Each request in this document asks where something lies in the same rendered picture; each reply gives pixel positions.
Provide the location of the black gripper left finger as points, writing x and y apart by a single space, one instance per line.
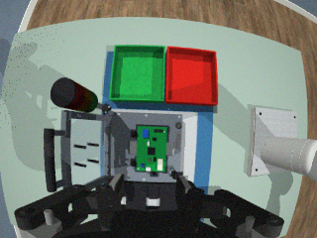
43 218

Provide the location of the green bin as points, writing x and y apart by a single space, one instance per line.
137 73

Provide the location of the green circuit board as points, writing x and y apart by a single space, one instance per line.
151 148

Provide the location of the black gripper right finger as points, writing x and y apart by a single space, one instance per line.
247 220

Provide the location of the red bin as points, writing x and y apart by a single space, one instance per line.
191 74

